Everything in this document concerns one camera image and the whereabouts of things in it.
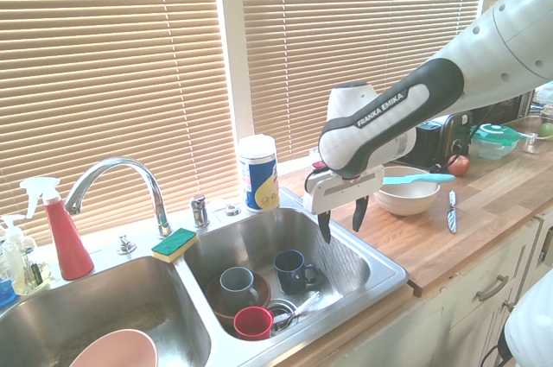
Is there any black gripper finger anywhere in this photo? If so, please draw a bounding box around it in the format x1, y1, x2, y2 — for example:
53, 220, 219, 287
316, 209, 334, 244
351, 194, 371, 232

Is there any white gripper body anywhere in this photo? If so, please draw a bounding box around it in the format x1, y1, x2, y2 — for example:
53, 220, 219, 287
302, 166, 385, 215

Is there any teal plastic knife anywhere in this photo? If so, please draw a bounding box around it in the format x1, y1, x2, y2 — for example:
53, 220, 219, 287
382, 173, 457, 187

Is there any stainless steel double sink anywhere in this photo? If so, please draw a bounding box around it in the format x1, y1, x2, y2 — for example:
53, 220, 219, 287
0, 187, 410, 367

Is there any small patterned blade knife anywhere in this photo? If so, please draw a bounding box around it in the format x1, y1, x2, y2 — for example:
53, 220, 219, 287
446, 189, 459, 235

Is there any cream bowl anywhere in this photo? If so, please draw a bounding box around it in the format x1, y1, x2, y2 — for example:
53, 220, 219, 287
372, 165, 442, 218

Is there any navy blue mug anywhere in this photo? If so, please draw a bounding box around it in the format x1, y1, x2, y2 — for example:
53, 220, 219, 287
272, 249, 319, 295

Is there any wipes canister blue yellow label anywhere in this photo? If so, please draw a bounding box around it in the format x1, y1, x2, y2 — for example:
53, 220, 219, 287
238, 134, 281, 214

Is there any metal drain strainer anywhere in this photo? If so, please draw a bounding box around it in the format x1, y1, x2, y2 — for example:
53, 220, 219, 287
267, 299, 300, 334

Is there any black toaster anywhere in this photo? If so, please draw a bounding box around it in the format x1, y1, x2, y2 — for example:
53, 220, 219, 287
413, 110, 475, 170

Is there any grey mug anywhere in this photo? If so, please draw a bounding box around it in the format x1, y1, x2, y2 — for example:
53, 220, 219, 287
219, 266, 261, 315

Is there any red apple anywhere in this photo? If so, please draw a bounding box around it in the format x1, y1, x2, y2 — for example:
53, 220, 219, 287
446, 154, 472, 178

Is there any red plastic cup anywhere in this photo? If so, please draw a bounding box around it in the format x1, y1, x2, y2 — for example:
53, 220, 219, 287
232, 306, 275, 342

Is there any brown bowl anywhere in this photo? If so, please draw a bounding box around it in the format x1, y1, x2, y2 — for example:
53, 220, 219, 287
205, 273, 272, 328

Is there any cream kitchen cabinet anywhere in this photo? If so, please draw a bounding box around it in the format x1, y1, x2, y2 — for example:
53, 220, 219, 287
283, 210, 553, 367

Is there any green and yellow sponge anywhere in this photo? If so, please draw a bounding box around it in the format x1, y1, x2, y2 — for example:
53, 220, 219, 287
150, 226, 200, 264

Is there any clear container with teal lid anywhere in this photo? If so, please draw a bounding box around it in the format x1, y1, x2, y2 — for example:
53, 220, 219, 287
470, 123, 523, 161

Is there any chrome curved faucet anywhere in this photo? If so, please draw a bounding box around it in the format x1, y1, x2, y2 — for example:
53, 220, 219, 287
63, 156, 175, 239

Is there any microwave oven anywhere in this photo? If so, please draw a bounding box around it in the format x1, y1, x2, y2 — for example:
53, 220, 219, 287
471, 89, 537, 127

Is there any clear plastic tray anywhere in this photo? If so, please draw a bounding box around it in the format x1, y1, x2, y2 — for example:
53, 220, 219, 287
516, 114, 553, 155

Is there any chrome side sprayer knob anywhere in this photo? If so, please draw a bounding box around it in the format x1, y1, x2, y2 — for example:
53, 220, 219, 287
116, 233, 137, 256

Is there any pink bowl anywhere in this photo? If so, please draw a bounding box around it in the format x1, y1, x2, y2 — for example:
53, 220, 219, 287
68, 328, 159, 367

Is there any red spray bottle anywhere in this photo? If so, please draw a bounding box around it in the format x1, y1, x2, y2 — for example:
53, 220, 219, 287
18, 177, 96, 282

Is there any wide beige window blind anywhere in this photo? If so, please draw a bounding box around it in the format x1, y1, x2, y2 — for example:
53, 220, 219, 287
0, 0, 241, 248

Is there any small glass jar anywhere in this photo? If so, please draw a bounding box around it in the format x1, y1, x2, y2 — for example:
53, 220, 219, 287
13, 249, 54, 296

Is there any clear soap pump bottle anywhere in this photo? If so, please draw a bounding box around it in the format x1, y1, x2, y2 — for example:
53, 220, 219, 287
0, 213, 28, 295

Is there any blue dish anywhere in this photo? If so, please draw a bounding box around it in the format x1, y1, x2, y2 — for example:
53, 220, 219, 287
0, 278, 17, 308

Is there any white handled utensil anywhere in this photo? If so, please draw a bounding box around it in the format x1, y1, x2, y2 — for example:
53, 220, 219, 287
275, 290, 322, 321

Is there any chrome faucet handle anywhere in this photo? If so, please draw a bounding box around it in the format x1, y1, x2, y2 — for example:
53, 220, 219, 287
190, 194, 212, 229

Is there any metal drawer handle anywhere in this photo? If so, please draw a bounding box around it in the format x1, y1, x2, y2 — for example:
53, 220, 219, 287
475, 274, 511, 303

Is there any black cable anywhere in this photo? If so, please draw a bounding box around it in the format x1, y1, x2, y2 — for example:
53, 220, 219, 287
480, 339, 513, 367

